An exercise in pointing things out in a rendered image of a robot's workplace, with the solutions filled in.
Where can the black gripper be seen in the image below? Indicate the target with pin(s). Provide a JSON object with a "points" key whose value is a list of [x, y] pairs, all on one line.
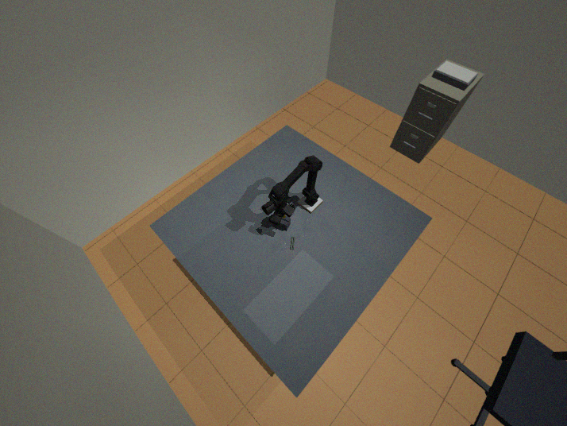
{"points": [[276, 218]]}

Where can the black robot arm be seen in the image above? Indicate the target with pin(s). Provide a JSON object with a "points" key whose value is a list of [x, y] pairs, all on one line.
{"points": [[281, 190]]}

